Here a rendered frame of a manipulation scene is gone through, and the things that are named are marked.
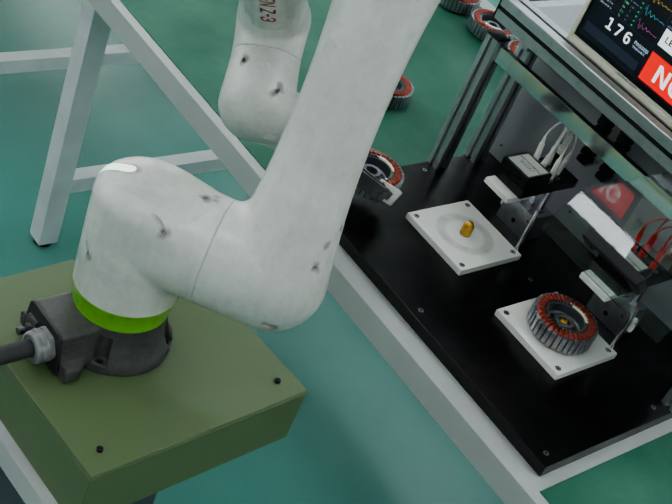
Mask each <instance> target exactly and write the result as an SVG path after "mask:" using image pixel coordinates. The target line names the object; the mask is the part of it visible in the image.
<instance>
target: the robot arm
mask: <svg viewBox="0 0 672 504"><path fill-rule="evenodd" d="M440 1H441V0H332V2H331V5H330V8H329V11H328V14H327V18H326V21H325V24H324V27H323V30H322V33H321V36H320V39H319V42H318V45H317V48H316V51H315V53H314V56H313V59H312V62H311V65H310V67H309V70H308V73H307V75H306V78H305V81H304V83H303V86H302V88H301V91H300V93H298V92H297V85H298V77H299V70H300V64H301V60H302V55H303V52H304V48H305V44H306V40H307V37H308V34H309V30H310V26H311V11H310V7H309V4H308V0H239V5H238V9H237V16H236V26H235V34H234V42H233V48H232V53H231V57H230V61H229V65H228V68H227V71H226V74H225V78H224V81H223V84H222V87H221V90H220V94H219V99H218V109H219V114H220V117H221V119H222V121H223V123H224V125H225V126H226V128H227V129H228V130H229V131H230V132H231V133H232V134H233V135H235V136H236V137H238V138H239V139H242V140H244V141H247V142H253V143H259V144H262V145H265V146H267V147H268V148H270V149H272V150H274V151H275V152H274V154H273V156H272V158H271V160H270V163H269V165H268V167H267V169H266V171H265V173H264V175H263V177H262V179H261V181H260V183H259V185H258V187H257V189H256V191H255V193H254V195H253V196H252V197H251V198H250V199H248V200H246V201H238V200H235V199H233V198H231V197H229V196H226V195H224V194H222V193H220V192H219V191H217V190H215V189H214V188H212V187H211V186H209V185H207V184H206V183H204V182H203V181H201V180H200V179H198V178H196V177H195V176H193V175H192V174H190V173H188V172H186V171H185V170H183V169H181V168H179V167H177V166H175V165H173V164H171V163H169V162H166V161H163V160H160V159H156V158H151V157H143V156H134V157H126V158H122V159H118V160H116V161H114V162H112V163H110V164H108V165H107V166H106V167H104V168H103V169H102V170H101V171H100V173H99V174H98V175H97V177H96V179H95V182H94V185H93V189H92V193H91V197H90V200H89V204H88V208H87V212H86V217H85V221H84V225H83V229H82V234H81V238H80V242H79V246H78V250H77V255H76V260H75V264H74V269H73V277H72V279H73V290H72V291H71V292H67V293H62V294H58V295H54V296H50V297H46V298H41V299H37V300H33V301H31V302H30V304H29V307H28V310H24V311H21V319H20V323H21V324H22V326H21V327H17V328H16V333H17V335H22V334H24V336H23V340H21V341H18V342H14V343H10V344H6V345H2V346H0V366H1V365H4V364H8V363H12V362H16V361H19V360H23V359H28V360H29V361H30V362H31V363H33V364H41V363H43V362H45V364H46V365H47V367H48V368H49V369H50V371H51V372H52V373H53V374H57V376H58V377H59V378H60V380H61V381H62V382H63V383H67V382H70V381H74V380H77V379H78V378H79V376H80V374H81V371H82V369H83V368H85V369H88V370H90V371H93V372H96V373H99V374H103V375H109V376H119V377H125V376H135V375H140V374H143V373H146V372H148V371H151V370H152V369H154V368H156V367H157V366H158V365H160V364H161V363H162V362H163V361H164V359H165V358H166V356H167V354H168V352H169V349H170V346H171V343H172V329H171V325H170V323H169V321H168V315H169V311H170V310H171V308H172V307H173V306H174V304H175V302H176V300H177V298H178V296H179V297H181V298H184V299H186V300H188V301H191V302H193V303H195V304H198V305H200V306H202V307H205V308H207V309H209V310H212V311H214V312H216V313H219V314H221V315H223V316H226V317H228V318H230V319H233V320H235V321H238V322H240V323H242V324H245V325H247V326H249V327H252V328H254V329H257V330H261V331H267V332H278V331H284V330H288V329H291V328H294V327H296V326H298V325H300V324H302V323H303V322H305V321H306V320H308V319H309V318H310V317H311V316H312V315H313V314H314V313H315V312H316V310H317V309H318V308H319V306H320V305H321V303H322V301H323V299H324V297H325V294H326V291H327V287H328V283H329V279H330V275H331V271H332V267H333V263H334V259H335V256H336V252H337V249H338V245H339V241H340V238H341V235H342V231H343V228H344V225H345V220H346V217H347V214H348V211H349V208H350V205H351V201H352V198H353V195H354V193H355V190H356V187H359V188H360V189H361V190H363V191H364V192H365V193H367V194H368V195H370V196H369V198H370V199H371V200H373V199H375V200H376V201H377V202H379V203H381V202H382V201H383V202H385V203H386V204H388V205H392V204H393V203H394V202H395V201H396V200H397V199H398V198H399V197H400V196H401V194H402V192H401V191H400V190H399V189H397V188H396V187H394V186H392V185H391V184H389V183H388V182H386V181H384V180H383V179H380V180H379V179H377V178H376V177H375V176H374V175H373V174H371V173H370V172H369V171H368V170H366V169H365V168H364V164H365V162H366V159H367V156H368V154H369V151H370V149H371V146H372V143H373V141H374V138H375V136H376V134H377V131H378V129H379V126H380V124H381V121H382V119H383V117H384V114H385V112H386V110H387V107H388V105H389V103H390V100H391V98H392V96H393V94H394V91H395V89H396V87H397V85H398V83H399V81H400V78H401V76H402V74H403V72H404V70H405V68H406V66H407V64H408V62H409V59H410V57H411V55H412V53H413V51H414V49H415V47H416V45H417V43H418V41H419V39H420V37H421V36H422V34H423V32H424V30H425V28H426V26H427V24H428V23H429V21H430V19H431V17H432V16H433V14H434V12H435V10H436V8H437V7H438V5H439V3H440Z"/></svg>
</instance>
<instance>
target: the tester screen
mask: <svg viewBox="0 0 672 504"><path fill-rule="evenodd" d="M609 14H610V15H611V16H612V17H614V18H615V19H616V20H617V21H618V22H620V23H621V24H622V25H623V26H625V27H626V28H627V29H628V30H629V31H631V32H632V33H633V34H634V35H635V37H634V38H633V40H632V42H631V44H630V45H629V47H628V48H627V47H626V46H625V45H624V44H622V43H621V42H620V41H619V40H618V39H616V38H615V37H614V36H613V35H612V34H610V33H609V32H608V31H607V30H606V29H604V28H603V27H602V26H603V24H604V23H605V21H606V19H607V17H608V15H609ZM587 20H588V21H590V22H591V23H592V24H593V25H594V26H595V27H597V28H598V29H599V30H600V31H601V32H603V33H604V34H605V35H606V36H607V37H609V38H610V39H611V40H612V41H613V42H615V43H616V44H617V45H618V46H619V47H621V48H622V49H623V50H624V51H625V52H627V53H628V54H629V55H630V56H631V57H633V58H634V59H635V60H636V61H637V62H639V64H638V65H637V67H636V69H635V71H633V70H632V69H631V68H630V67H629V66H627V65H626V64H625V63H624V62H623V61H621V60H620V59H619V58H618V57H617V56H615V55H614V54H613V53H612V52H611V51H610V50H608V49H607V48H606V47H605V46H604V45H602V44H601V43H600V42H599V41H598V40H596V39H595V38H594V37H593V36H592V35H591V34H589V33H588V32H587V31H586V30H585V29H583V28H584V26H585V24H586V22H587ZM666 28H668V29H669V30H670V31H671V32H672V0H595V1H594V3H593V5H592V7H591V9H590V11H589V13H588V14H587V16H586V18H585V20H584V22H583V24H582V26H581V28H580V30H579V32H580V33H581V34H582V35H583V36H584V37H586V38H587V39H588V40H589V41H590V42H592V43H593V44H594V45H595V46H596V47H597V48H599V49H600V50H601V51H602V52H603V53H605V54H606V55H607V56H608V57H609V58H610V59H612V60H613V61H614V62H615V63H616V64H618V65H619V66H620V67H621V68H622V69H623V70H625V71H626V72H627V73H628V74H629V75H631V76H632V77H633V78H634V79H635V80H636V81H638V82H639V83H640V84H641V85H642V86H644V87H645V88H646V89H647V90H648V91H649V92H651V93H652V94H653V95H654V96H655V97H656V98H658V99H659V100H660V101H661V102H662V103H664V104H665V105H666V106H667V107H668V108H669V109H671V110H672V106H671V105H670V104H669V103H667V102H666V101H665V100H664V99H663V98H662V97H660V96H659V95H658V94H657V93H656V92H654V91H653V90H652V89H651V88H650V87H649V86H647V85H646V84H645V83H644V82H643V81H641V80H640V79H639V78H638V76H639V74H640V72H641V70H642V69H643V67H644V65H645V63H646V62H647V60H648V58H649V57H650V55H651V53H652V51H654V52H655V53H657V54H658V55H659V56H660V57H661V58H663V59H664V60H665V61H666V62H668V63H669V64H670V65H671V66H672V56H671V55H670V54H668V53H667V52H666V51H665V50H663V49H662V48H661V47H660V46H659V45H657V44H658V42H659V41H660V39H661V37H662V35H663V34H664V32H665V30H666Z"/></svg>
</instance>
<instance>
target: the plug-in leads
mask: <svg viewBox="0 0 672 504"><path fill-rule="evenodd" d="M559 124H562V123H561V122H559V123H557V124H555V125H554V126H553V127H552V128H550V129H549V130H548V131H547V133H546V134H545V135H544V136H543V138H542V140H541V142H540V143H539V145H538V147H537V149H536V152H535V154H534V156H533V157H534V158H535V159H536V160H537V161H538V160H539V158H540V155H541V153H542V150H543V148H544V145H545V140H546V136H547V135H548V133H549V132H550V131H551V130H552V129H554V128H555V127H556V126H558V125H559ZM564 127H565V128H564V130H563V131H562V133H561V135H560V137H559V138H558V140H557V141H556V143H555V144H554V146H552V148H551V150H550V152H549V154H547V155H546V157H545V158H544V160H543V161H542V162H541V164H542V165H543V166H544V167H548V168H549V167H550V165H551V162H552V163H553V164H554V165H553V167H552V169H551V171H550V173H551V174H552V177H551V178H550V180H549V181H551V182H553V180H554V177H556V176H559V175H560V173H561V171H562V170H563V168H564V167H565V166H566V164H567V163H568V161H569V160H570V157H571V155H572V154H573V151H574V149H575V146H576V143H577V136H575V141H574V145H573V148H572V150H571V152H570V153H569V154H568V155H567V156H564V153H565V152H566V150H567V148H568V146H569V145H570V143H571V141H572V139H573V136H572V135H573V133H572V132H571V134H570V130H569V129H568V130H567V127H566V126H565V125H564ZM569 134H570V136H569ZM563 136H564V139H563V142H562V144H559V143H560V141H561V139H562V138H563ZM568 141H569V142H568ZM567 143H568V144H567ZM566 145H567V146H566ZM557 149H558V150H557Z"/></svg>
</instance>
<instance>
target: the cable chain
mask: <svg viewBox="0 0 672 504"><path fill-rule="evenodd" d="M614 126H615V124H614V123H613V122H611V121H610V120H609V119H608V118H607V117H606V116H605V115H603V114H601V117H600V118H599V119H598V121H597V125H595V127H596V128H597V129H598V130H599V131H601V132H602V133H603V134H604V135H605V136H606V135H609V134H610V133H611V131H612V129H611V128H613V127H614ZM606 137H607V136H606ZM607 138H608V137H607ZM616 141H617V142H614V144H615V145H616V146H617V147H618V148H620V149H621V150H622V151H623V152H624V153H625V154H626V152H629V150H630V149H631V146H630V145H633V144H634V141H633V140H632V139H631V138H629V137H628V136H627V135H626V134H625V133H624V132H623V131H622V130H621V131H620V133H619V135H618V137H617V138H616ZM584 145H585V144H584ZM580 152H581V154H578V156H577V158H576V159H577V160H578V162H579V163H580V164H581V165H582V166H584V167H587V166H592V165H597V164H599V162H598V161H597V160H596V159H595V158H594V157H596V156H597V155H596V154H595V153H594V152H593V151H592V150H591V149H590V148H589V147H587V146H586V145H585V146H584V147H582V149H581V151H580ZM626 155H627V154H626ZM603 162H604V161H603ZM615 173H616V172H615V171H614V170H613V169H611V168H610V167H609V166H608V165H607V164H606V163H605V162H604V163H603V164H601V165H600V167H599V171H597V172H596V174H595V177H596V179H598V180H599V181H600V182H601V183H602V184H606V183H611V182H616V181H618V179H617V178H616V177H615V176H614V175H613V174H615Z"/></svg>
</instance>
